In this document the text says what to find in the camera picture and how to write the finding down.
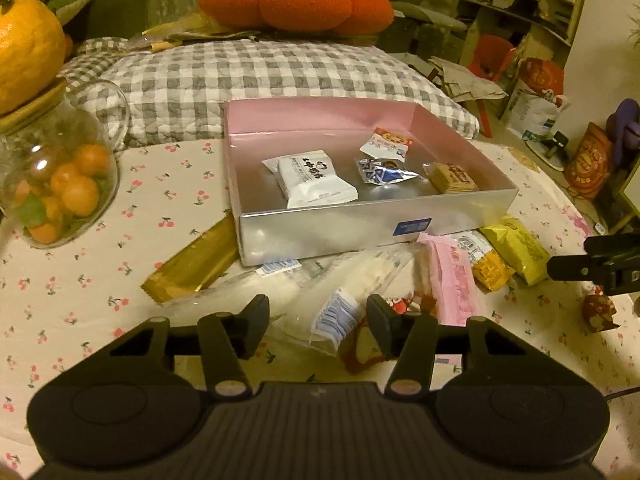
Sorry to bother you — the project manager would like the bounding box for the red shopping bag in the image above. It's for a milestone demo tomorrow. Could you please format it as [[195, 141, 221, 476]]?
[[520, 57, 565, 98]]

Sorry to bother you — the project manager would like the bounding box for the clear brown wafer packet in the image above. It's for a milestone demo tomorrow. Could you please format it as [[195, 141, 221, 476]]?
[[422, 161, 480, 195]]

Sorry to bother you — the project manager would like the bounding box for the yellow snack packet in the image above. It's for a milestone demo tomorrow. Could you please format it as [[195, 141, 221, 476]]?
[[479, 216, 551, 285]]

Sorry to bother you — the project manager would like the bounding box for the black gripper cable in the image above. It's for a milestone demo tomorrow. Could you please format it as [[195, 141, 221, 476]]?
[[602, 385, 640, 403]]

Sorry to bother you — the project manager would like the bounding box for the plain white snack packet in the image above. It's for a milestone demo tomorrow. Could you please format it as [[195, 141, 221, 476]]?
[[261, 148, 359, 210]]

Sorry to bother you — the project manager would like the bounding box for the yellow plastic wrapper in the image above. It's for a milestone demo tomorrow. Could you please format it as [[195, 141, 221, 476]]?
[[127, 12, 261, 53]]

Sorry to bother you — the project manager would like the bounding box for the green snowflake cushion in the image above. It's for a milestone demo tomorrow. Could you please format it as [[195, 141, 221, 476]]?
[[30, 0, 98, 26]]

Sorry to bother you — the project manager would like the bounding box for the purple plastic object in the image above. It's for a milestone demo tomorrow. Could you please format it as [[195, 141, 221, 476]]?
[[605, 99, 640, 171]]

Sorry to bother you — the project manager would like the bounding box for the red patterned bag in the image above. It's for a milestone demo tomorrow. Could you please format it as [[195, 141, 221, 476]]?
[[564, 121, 613, 201]]

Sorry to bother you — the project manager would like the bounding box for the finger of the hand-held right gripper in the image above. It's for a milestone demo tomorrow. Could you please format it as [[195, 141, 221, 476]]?
[[584, 232, 640, 266], [546, 255, 640, 297]]

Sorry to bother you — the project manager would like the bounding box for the red plastic chair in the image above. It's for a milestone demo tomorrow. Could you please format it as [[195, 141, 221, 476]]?
[[467, 34, 518, 140]]

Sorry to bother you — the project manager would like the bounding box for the silver box with pink inside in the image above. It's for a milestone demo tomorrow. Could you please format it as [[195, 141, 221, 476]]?
[[222, 99, 518, 267]]

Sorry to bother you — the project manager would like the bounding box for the clear white bread packet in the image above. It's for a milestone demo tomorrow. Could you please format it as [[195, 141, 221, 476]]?
[[272, 285, 372, 357], [170, 247, 426, 323]]

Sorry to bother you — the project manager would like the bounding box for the orange snack packet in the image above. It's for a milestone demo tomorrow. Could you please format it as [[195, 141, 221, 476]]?
[[450, 231, 516, 292]]

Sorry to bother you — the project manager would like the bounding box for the white printed sack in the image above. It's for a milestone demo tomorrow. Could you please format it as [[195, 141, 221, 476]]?
[[500, 87, 571, 143]]

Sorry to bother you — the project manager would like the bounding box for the grey checked pillow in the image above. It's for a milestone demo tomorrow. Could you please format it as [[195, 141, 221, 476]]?
[[97, 37, 481, 150], [62, 36, 132, 81]]

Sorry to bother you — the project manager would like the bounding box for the glass jar of small oranges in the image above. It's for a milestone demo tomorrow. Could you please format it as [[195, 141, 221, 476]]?
[[0, 80, 132, 250]]

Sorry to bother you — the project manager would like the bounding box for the large orange fruit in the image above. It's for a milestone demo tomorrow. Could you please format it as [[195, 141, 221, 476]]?
[[0, 0, 68, 136]]

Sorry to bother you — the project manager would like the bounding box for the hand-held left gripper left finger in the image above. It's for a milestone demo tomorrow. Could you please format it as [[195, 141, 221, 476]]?
[[107, 294, 272, 401]]

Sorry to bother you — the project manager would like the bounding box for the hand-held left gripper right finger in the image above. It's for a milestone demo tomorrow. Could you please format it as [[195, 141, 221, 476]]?
[[366, 294, 531, 401]]

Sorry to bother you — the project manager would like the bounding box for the crumpled paper sheet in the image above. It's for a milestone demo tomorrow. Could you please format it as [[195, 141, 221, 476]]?
[[407, 52, 508, 103]]

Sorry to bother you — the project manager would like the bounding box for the long gold packet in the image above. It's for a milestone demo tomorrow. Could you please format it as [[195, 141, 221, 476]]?
[[140, 211, 242, 306]]

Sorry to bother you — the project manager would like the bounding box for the silver blue snack packet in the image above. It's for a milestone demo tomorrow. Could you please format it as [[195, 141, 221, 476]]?
[[354, 156, 421, 187]]

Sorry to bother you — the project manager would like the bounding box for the white snack packet red print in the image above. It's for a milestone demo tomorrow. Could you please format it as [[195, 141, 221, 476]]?
[[359, 127, 415, 162]]

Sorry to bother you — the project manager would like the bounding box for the small black device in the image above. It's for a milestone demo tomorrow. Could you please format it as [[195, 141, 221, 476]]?
[[542, 130, 571, 161]]

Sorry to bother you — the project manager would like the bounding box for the pink snack packet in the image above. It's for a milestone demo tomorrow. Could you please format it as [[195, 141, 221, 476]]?
[[416, 233, 485, 327]]

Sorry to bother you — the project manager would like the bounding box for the white grey desk chair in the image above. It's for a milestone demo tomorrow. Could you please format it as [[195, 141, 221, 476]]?
[[372, 0, 481, 56]]

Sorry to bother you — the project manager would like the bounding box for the dark green sofa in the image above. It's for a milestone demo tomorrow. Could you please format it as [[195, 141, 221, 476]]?
[[85, 0, 151, 43]]

